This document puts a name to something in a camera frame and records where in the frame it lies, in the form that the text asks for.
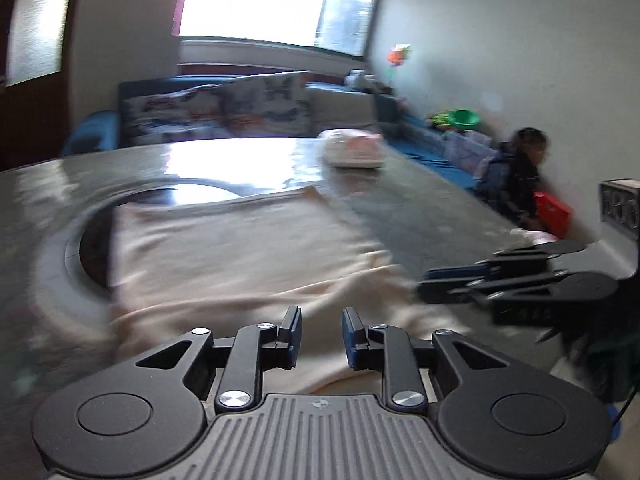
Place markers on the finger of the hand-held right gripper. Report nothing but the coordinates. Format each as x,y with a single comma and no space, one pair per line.
450,293
455,272

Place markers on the green plush toy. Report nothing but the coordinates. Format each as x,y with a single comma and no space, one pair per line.
437,120

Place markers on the window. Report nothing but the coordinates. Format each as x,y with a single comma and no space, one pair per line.
250,0

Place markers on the dark wooden door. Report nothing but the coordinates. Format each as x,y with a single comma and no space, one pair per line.
40,20

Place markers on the colourful pinwheel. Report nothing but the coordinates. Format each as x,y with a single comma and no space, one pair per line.
400,54

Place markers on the round black induction cooktop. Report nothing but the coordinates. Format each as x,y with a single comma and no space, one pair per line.
92,255

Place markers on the pink white tissue pack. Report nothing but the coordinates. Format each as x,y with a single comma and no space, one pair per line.
350,150

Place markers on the panda plush toy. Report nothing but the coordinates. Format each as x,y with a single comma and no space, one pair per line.
360,80

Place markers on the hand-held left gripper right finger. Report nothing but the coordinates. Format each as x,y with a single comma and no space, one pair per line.
352,340

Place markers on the green plastic basin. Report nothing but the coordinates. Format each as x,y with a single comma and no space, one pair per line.
464,119

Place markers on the square butterfly print cushion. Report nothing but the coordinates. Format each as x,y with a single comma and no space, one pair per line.
270,102

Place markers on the cream fleece garment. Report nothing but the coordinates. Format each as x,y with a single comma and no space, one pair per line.
240,250

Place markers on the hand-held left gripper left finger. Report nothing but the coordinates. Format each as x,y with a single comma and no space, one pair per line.
291,332

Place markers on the pink sock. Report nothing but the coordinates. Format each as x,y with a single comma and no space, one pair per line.
542,239

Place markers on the blue sofa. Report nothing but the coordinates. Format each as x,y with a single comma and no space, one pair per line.
90,132

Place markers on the beige cushion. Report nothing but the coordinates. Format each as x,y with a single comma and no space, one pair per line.
340,107

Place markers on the red box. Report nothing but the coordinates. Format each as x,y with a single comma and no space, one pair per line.
552,212

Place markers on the clear plastic storage box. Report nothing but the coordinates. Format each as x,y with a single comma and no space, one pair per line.
467,150

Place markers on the wide butterfly print cushion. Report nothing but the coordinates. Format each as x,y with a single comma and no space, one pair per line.
170,115

